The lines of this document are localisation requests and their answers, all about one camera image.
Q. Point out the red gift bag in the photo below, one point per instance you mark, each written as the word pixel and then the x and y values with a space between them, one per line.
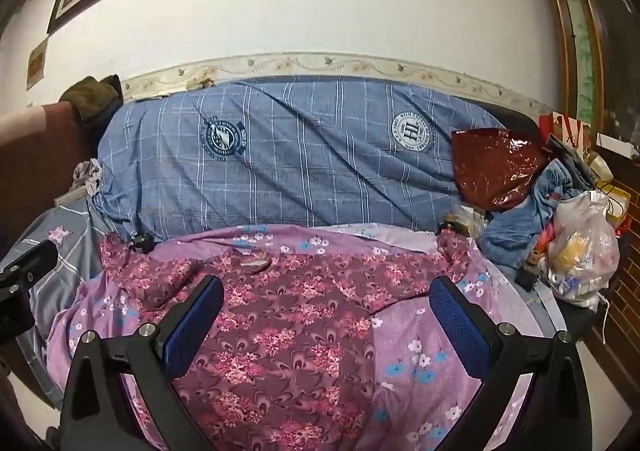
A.
pixel 565 128

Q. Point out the wooden framed panel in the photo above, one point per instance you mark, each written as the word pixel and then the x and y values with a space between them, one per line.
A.
pixel 575 6

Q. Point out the yellow box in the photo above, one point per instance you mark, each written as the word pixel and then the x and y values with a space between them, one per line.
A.
pixel 620 203

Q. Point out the blue denim cloth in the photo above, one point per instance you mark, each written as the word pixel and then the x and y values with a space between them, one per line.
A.
pixel 515 231

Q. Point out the olive green cloth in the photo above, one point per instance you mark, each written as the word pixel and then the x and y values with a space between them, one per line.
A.
pixel 95 96

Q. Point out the small grey floral cloth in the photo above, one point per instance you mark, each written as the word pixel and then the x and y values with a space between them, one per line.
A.
pixel 87 176

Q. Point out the dark red plastic bag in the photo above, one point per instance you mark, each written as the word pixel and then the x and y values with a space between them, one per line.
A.
pixel 495 166

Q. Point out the purple floral blanket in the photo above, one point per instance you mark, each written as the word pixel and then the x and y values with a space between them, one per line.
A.
pixel 425 346

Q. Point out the maroon floral garment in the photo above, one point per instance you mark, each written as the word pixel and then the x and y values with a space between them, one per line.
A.
pixel 300 331

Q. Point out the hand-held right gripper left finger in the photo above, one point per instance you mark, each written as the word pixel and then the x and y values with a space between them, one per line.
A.
pixel 192 328

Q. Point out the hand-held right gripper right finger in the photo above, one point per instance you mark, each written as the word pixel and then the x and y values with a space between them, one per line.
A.
pixel 457 331

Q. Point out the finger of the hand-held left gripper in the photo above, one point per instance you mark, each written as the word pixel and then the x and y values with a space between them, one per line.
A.
pixel 32 258

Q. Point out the white box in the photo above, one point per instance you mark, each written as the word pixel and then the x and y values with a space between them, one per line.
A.
pixel 617 143

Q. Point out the small wall picture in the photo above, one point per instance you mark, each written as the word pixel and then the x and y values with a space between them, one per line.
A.
pixel 37 63

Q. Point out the blue plaid quilt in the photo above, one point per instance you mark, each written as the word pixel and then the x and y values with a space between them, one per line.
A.
pixel 310 166

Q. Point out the white plastic bag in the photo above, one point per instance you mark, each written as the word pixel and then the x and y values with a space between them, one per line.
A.
pixel 585 251

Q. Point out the brown headboard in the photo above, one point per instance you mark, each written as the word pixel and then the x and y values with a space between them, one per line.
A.
pixel 35 166

